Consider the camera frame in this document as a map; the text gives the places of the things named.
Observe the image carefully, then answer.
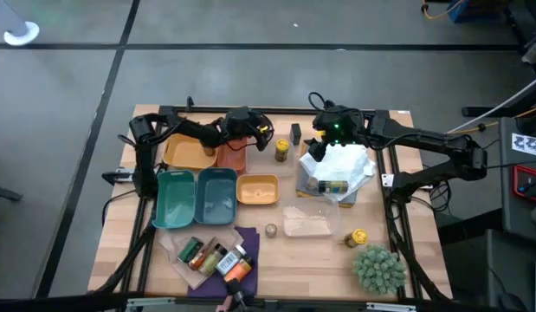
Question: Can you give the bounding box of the black spice tin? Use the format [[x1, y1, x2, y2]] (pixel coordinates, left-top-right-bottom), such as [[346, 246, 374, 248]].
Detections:
[[289, 122, 303, 146]]

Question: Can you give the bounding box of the black stand foot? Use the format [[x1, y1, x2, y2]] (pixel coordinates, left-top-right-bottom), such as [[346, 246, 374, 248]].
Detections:
[[461, 81, 536, 119]]

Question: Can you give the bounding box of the blue-yellow label spice jar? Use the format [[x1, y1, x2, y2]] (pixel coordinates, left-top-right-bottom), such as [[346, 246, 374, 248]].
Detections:
[[305, 176, 350, 195]]

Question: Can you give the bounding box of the black rig frame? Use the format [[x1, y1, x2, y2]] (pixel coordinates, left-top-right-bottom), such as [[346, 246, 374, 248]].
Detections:
[[94, 95, 453, 304]]

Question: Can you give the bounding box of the yellow cable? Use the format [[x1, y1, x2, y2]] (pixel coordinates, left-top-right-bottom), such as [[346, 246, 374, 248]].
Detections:
[[444, 103, 536, 136]]

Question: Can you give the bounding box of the white cable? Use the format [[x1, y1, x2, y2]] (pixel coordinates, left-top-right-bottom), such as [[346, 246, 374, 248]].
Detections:
[[444, 73, 536, 135]]

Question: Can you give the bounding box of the olive spice jar black lid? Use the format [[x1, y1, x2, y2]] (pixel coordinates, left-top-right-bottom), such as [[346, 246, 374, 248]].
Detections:
[[197, 244, 229, 277]]

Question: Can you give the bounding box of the orange plastic bin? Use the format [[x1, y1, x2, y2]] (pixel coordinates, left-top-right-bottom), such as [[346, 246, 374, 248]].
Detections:
[[216, 137, 248, 173]]

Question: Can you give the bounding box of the purple cloth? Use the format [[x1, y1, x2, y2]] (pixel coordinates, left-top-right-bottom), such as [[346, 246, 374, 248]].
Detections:
[[186, 225, 261, 299]]

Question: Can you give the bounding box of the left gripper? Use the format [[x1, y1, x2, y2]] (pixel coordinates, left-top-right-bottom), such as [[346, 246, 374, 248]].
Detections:
[[245, 110, 275, 153]]

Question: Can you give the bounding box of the orange spice jar black lid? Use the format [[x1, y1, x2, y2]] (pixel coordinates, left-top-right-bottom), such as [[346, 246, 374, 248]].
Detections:
[[223, 255, 255, 289]]

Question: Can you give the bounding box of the silver aluminium rail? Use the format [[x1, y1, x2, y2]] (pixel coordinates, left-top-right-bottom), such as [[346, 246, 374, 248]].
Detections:
[[125, 296, 418, 312]]

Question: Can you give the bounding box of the green artificial plant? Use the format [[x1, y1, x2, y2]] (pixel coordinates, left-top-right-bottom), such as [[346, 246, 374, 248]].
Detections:
[[352, 244, 408, 296]]

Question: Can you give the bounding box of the grey side desk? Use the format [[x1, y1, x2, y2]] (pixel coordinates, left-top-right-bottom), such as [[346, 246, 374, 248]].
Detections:
[[500, 115, 536, 237]]

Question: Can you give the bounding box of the red-framed device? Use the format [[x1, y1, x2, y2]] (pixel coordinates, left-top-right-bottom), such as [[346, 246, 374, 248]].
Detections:
[[512, 164, 536, 205]]

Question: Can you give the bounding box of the white marker sheet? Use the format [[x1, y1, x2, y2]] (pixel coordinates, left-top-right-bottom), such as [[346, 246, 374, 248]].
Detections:
[[511, 132, 536, 159]]

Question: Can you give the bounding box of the clear plastic container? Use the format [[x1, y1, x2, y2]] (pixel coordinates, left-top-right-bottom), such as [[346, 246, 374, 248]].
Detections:
[[245, 140, 297, 179], [281, 197, 341, 238]]

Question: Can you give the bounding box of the blue box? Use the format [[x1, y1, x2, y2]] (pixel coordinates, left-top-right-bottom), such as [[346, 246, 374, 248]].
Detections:
[[447, 0, 511, 23]]

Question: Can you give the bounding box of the green spice jar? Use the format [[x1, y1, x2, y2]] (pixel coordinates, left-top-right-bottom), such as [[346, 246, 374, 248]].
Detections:
[[177, 236, 204, 264]]

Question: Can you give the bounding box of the yellow-lid spice jar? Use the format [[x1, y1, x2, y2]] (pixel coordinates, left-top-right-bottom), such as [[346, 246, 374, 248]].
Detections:
[[343, 228, 370, 249], [274, 138, 291, 163]]

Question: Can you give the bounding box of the small yellow plastic bin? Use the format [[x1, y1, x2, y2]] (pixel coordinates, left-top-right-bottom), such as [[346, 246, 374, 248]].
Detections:
[[236, 173, 281, 206]]

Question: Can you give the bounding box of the green plastic bin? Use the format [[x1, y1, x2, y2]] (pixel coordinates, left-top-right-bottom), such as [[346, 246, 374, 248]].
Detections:
[[151, 168, 197, 230]]

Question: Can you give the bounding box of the orange cable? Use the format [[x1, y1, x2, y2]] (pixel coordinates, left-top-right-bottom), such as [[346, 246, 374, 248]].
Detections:
[[420, 0, 468, 21]]

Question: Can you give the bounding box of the stanchion with white base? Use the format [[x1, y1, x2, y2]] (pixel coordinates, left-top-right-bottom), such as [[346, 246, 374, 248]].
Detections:
[[3, 20, 41, 47]]

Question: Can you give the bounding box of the white cloth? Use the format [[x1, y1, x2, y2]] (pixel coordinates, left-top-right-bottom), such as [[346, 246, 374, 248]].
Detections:
[[298, 140, 378, 196]]

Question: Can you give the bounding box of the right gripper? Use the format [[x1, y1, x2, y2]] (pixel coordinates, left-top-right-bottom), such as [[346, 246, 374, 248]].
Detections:
[[309, 110, 353, 164]]

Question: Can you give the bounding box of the slim red-orange spice jar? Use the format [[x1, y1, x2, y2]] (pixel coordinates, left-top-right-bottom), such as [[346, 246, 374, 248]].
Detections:
[[188, 240, 219, 271]]

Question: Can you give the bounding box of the blue plastic bin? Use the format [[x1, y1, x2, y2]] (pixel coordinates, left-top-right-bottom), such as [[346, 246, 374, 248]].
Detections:
[[193, 167, 239, 226]]

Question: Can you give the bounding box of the black cable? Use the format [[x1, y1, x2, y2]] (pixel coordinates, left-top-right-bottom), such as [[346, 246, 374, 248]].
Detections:
[[100, 190, 137, 227]]

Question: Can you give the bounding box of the large yellow plastic bin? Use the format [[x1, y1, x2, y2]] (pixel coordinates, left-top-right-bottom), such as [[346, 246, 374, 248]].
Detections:
[[162, 132, 220, 171]]

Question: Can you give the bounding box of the white-label spice jar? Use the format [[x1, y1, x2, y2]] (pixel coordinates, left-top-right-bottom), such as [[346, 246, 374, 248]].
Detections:
[[216, 244, 248, 276]]

